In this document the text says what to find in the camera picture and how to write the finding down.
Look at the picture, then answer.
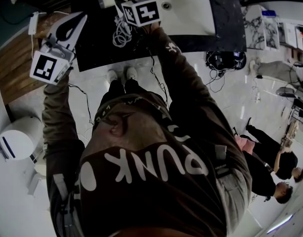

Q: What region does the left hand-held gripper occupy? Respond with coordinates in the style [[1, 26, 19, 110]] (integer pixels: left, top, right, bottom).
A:
[[30, 11, 88, 85]]

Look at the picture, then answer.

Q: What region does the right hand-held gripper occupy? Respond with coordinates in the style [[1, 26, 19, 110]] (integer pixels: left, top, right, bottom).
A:
[[114, 0, 162, 29]]

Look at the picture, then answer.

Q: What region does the white sink basin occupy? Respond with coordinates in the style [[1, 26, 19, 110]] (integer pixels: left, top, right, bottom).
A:
[[131, 0, 216, 36]]

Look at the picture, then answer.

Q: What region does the person's right forearm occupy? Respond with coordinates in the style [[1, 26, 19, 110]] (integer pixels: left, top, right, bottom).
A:
[[143, 23, 209, 103]]

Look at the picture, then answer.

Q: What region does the person's left forearm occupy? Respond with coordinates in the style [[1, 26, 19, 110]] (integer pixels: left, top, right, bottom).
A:
[[41, 74, 78, 148]]

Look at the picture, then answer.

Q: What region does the black marble vanity top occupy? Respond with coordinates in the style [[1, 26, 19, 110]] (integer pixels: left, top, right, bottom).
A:
[[71, 0, 248, 73]]

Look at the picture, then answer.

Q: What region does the white power adapter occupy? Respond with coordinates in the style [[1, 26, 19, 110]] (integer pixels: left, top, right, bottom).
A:
[[28, 11, 41, 36]]

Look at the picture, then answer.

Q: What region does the brown wooden table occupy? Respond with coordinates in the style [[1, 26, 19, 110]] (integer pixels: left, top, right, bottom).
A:
[[0, 7, 79, 106]]

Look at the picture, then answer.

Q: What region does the person's right white shoe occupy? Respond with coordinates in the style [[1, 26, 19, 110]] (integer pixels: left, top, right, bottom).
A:
[[123, 66, 138, 81]]

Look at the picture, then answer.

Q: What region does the person's left leg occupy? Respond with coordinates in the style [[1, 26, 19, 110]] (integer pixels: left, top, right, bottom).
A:
[[100, 79, 125, 104]]

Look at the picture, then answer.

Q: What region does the person's leg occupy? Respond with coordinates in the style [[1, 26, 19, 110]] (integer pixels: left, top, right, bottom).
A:
[[123, 79, 152, 99], [100, 79, 125, 104]]

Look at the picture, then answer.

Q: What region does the person's right leg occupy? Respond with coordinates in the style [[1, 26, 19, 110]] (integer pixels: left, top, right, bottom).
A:
[[123, 79, 152, 99]]

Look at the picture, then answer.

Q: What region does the white round lidded bin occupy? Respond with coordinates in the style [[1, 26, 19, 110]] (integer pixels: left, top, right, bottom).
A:
[[0, 115, 43, 160]]

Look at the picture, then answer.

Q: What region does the row of marble sample tiles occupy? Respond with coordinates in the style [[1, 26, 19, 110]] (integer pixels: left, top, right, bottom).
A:
[[241, 3, 303, 54]]

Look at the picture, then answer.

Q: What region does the person's torso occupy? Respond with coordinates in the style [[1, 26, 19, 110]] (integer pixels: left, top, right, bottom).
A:
[[42, 92, 253, 237]]

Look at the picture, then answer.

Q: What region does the pink cloth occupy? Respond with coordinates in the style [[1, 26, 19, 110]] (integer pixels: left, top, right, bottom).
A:
[[234, 134, 256, 156]]

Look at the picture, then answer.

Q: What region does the white coiled cable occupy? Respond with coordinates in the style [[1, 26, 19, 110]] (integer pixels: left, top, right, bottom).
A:
[[112, 15, 133, 49]]

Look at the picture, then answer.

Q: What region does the thin black cable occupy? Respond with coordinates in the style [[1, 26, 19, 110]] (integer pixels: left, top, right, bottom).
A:
[[147, 47, 170, 108], [68, 82, 94, 126]]

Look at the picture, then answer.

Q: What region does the black bag with cables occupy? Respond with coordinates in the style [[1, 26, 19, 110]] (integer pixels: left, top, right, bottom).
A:
[[205, 50, 247, 72]]

